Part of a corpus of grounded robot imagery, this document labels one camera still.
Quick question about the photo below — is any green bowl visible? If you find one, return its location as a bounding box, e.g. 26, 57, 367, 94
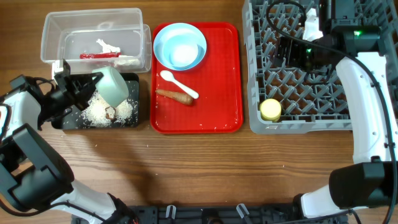
92, 66, 129, 108

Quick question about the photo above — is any red snack wrapper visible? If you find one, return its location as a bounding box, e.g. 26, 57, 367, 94
80, 52, 121, 59

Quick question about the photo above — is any cooked white rice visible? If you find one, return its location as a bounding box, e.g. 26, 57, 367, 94
81, 91, 139, 128

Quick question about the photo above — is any brown food scrap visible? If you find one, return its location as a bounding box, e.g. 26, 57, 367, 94
105, 106, 116, 121

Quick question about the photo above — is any yellow cup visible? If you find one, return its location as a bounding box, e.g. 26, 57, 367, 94
259, 99, 282, 122

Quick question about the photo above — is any orange carrot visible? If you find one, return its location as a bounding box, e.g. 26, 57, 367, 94
155, 89, 193, 105

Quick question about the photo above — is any small light blue bowl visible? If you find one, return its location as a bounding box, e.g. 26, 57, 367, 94
162, 34, 198, 69

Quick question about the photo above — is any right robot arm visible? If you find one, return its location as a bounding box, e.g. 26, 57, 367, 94
274, 1, 397, 221

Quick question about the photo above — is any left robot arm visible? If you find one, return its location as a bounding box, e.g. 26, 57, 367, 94
1, 72, 140, 223

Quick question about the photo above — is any black waste tray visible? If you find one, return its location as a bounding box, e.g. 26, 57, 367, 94
51, 73, 139, 130

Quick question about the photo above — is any grey dishwasher rack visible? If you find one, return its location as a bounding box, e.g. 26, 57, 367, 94
242, 0, 397, 134

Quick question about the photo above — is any clear plastic bin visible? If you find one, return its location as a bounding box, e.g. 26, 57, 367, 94
40, 8, 152, 74

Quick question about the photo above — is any white plastic spoon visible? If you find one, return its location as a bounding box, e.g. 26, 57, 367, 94
160, 70, 199, 99

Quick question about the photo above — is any red serving tray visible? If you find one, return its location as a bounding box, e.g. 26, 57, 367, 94
150, 22, 243, 134

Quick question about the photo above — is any large light blue plate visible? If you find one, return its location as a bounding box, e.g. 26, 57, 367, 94
153, 23, 207, 71

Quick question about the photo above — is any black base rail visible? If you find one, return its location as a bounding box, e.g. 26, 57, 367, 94
71, 203, 352, 224

